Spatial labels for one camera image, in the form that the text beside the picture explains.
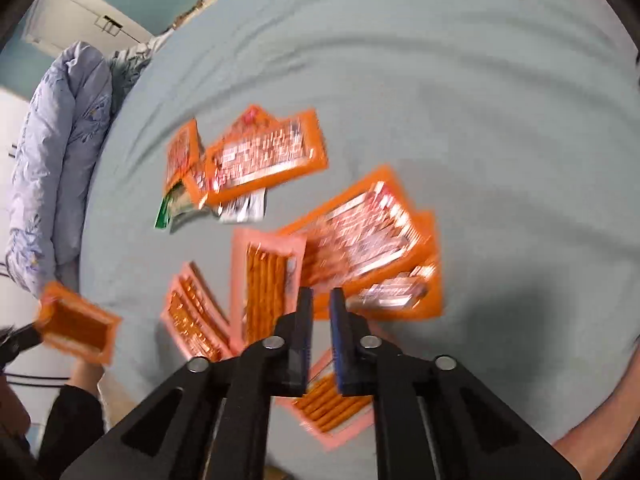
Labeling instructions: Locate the folded floral quilt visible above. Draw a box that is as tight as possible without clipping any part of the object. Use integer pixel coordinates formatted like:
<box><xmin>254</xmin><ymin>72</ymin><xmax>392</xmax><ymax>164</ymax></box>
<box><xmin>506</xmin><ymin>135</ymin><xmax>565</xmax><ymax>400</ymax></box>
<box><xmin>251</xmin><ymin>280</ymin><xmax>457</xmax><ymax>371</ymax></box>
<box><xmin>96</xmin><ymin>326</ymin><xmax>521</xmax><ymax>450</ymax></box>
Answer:
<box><xmin>5</xmin><ymin>41</ymin><xmax>113</xmax><ymax>298</ymax></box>

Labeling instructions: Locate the door handle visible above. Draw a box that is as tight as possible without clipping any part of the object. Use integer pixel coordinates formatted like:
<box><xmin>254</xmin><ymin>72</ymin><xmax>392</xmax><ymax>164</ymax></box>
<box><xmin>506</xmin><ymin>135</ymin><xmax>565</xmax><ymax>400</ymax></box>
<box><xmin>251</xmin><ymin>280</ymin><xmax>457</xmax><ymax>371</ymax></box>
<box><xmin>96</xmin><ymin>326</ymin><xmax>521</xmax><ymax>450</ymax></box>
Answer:
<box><xmin>94</xmin><ymin>14</ymin><xmax>124</xmax><ymax>37</ymax></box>

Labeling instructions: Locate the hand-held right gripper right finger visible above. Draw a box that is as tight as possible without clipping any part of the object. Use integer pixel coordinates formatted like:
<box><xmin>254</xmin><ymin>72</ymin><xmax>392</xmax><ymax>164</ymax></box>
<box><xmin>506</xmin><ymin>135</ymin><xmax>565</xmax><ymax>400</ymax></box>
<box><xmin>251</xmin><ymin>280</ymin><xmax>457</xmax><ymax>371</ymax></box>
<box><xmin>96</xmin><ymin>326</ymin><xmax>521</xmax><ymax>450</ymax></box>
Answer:
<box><xmin>329</xmin><ymin>287</ymin><xmax>581</xmax><ymax>480</ymax></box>

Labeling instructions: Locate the light blue bed sheet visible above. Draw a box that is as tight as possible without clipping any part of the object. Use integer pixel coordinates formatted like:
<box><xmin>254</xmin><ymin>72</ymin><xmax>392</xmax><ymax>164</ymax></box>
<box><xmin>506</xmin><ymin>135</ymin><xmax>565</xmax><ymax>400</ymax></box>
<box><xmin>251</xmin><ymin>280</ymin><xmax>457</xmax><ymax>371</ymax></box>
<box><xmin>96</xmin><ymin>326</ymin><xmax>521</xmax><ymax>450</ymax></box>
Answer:
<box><xmin>54</xmin><ymin>0</ymin><xmax>640</xmax><ymax>480</ymax></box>

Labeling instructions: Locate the floral pillow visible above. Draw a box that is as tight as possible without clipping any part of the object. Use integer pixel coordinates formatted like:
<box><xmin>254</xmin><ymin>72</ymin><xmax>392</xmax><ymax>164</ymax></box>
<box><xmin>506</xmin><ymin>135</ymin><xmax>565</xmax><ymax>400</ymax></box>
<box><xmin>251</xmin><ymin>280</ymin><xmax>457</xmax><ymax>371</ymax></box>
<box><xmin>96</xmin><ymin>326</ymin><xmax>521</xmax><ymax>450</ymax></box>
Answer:
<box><xmin>110</xmin><ymin>35</ymin><xmax>167</xmax><ymax>121</ymax></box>

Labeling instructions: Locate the pink breadstick packet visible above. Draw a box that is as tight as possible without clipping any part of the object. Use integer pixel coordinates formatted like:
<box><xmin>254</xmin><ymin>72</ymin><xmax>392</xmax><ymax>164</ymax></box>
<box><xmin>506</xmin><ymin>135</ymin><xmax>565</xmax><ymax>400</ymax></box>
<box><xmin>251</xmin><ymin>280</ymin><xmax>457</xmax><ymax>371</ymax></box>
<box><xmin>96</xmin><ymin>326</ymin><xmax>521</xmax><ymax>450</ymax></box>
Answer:
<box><xmin>229</xmin><ymin>226</ymin><xmax>307</xmax><ymax>352</ymax></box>
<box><xmin>160</xmin><ymin>261</ymin><xmax>237</xmax><ymax>362</ymax></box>
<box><xmin>276</xmin><ymin>344</ymin><xmax>377</xmax><ymax>452</ymax></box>

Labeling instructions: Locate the green snack packet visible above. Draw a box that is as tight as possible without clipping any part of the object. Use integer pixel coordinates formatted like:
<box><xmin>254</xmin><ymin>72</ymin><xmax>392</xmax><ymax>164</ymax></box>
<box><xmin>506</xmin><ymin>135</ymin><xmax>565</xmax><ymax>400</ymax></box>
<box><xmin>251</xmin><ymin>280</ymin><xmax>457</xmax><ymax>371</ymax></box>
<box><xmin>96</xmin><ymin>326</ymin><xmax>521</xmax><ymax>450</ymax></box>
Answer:
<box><xmin>153</xmin><ymin>181</ymin><xmax>212</xmax><ymax>234</ymax></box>

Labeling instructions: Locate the patterned pillow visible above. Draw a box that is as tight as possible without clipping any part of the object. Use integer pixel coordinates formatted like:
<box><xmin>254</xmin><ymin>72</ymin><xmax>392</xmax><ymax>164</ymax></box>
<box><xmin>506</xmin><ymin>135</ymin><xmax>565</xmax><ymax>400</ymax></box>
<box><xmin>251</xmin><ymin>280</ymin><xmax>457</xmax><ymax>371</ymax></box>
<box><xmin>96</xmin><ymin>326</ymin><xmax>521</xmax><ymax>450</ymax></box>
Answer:
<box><xmin>171</xmin><ymin>0</ymin><xmax>241</xmax><ymax>32</ymax></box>

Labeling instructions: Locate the large orange snack packet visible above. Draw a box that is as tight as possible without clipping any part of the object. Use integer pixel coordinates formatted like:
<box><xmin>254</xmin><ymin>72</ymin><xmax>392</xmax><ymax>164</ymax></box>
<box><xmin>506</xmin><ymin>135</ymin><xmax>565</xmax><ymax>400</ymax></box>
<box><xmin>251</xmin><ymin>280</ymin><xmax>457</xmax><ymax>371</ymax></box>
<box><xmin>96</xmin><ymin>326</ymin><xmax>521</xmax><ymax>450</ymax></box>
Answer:
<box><xmin>276</xmin><ymin>164</ymin><xmax>435</xmax><ymax>302</ymax></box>

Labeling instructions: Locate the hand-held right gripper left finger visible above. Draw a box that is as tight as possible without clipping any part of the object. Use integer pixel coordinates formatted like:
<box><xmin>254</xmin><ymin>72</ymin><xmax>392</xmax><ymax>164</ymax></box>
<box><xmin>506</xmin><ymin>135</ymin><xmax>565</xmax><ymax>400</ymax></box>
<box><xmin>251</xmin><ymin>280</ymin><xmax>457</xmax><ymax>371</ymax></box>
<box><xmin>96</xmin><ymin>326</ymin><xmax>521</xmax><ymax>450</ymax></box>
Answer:
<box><xmin>60</xmin><ymin>287</ymin><xmax>314</xmax><ymax>480</ymax></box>

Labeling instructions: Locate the silver snack packet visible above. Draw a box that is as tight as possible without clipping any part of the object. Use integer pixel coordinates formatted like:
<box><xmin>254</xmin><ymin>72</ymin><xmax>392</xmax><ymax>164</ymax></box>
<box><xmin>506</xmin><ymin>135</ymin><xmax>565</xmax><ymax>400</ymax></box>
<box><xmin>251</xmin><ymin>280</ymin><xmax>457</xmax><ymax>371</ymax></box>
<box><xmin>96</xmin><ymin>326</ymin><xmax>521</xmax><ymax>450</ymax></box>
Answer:
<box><xmin>216</xmin><ymin>189</ymin><xmax>267</xmax><ymax>224</ymax></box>

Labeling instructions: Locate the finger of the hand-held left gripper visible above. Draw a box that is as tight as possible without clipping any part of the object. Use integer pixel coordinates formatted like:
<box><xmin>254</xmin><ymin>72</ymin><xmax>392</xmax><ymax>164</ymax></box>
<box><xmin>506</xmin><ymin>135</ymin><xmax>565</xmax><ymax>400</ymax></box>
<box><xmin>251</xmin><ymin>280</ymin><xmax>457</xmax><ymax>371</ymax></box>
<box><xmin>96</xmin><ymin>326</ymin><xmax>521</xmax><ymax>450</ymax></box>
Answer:
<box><xmin>0</xmin><ymin>324</ymin><xmax>43</xmax><ymax>367</ymax></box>

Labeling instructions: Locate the white door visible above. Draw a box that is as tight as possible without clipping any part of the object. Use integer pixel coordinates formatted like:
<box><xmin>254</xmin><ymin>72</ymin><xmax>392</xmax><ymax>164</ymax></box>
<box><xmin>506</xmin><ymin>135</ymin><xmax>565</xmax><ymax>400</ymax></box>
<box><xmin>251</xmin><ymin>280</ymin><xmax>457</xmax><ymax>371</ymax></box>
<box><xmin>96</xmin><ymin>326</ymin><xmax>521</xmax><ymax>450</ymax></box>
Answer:
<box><xmin>21</xmin><ymin>0</ymin><xmax>157</xmax><ymax>59</ymax></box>

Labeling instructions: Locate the black cable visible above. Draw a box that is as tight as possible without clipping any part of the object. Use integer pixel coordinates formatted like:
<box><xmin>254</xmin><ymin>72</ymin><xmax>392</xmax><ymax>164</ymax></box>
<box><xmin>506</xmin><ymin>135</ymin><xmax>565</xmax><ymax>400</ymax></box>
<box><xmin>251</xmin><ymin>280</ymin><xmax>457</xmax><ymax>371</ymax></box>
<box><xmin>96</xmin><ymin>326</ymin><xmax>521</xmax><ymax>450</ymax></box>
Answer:
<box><xmin>0</xmin><ymin>371</ymin><xmax>73</xmax><ymax>388</ymax></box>

